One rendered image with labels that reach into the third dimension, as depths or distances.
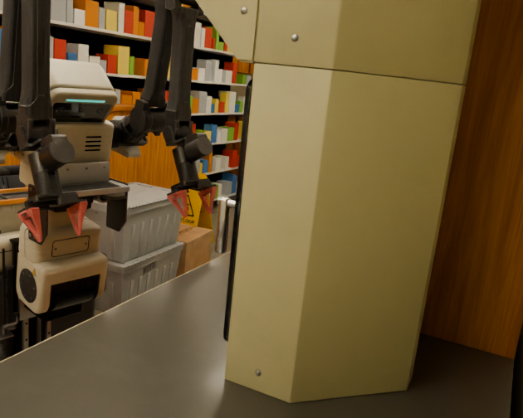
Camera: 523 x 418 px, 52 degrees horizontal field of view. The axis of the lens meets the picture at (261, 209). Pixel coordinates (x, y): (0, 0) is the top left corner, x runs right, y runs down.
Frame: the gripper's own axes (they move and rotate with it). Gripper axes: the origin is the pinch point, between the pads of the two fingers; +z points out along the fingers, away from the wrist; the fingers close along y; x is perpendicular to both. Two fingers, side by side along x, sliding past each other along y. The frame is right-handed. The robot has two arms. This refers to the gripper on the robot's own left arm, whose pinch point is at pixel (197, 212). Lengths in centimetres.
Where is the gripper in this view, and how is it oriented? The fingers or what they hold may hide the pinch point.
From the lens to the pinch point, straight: 157.0
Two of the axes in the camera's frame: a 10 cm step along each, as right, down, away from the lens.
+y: 6.5, -1.1, 7.5
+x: -7.2, 2.4, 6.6
